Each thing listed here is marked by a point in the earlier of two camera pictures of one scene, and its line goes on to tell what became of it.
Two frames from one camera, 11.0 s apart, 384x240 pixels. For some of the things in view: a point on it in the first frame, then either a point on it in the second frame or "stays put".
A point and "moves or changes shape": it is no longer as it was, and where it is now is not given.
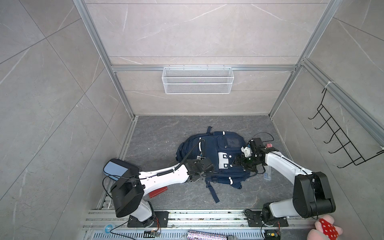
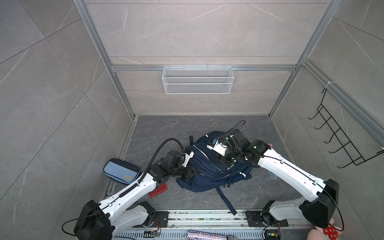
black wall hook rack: [339, 135] stays put
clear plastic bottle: [267, 174] to [272, 175]
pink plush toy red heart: [325, 229] stays put
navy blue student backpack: [221, 148] moves or changes shape
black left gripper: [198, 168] to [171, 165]
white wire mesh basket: [197, 80] stays put
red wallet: [154, 193] stays put
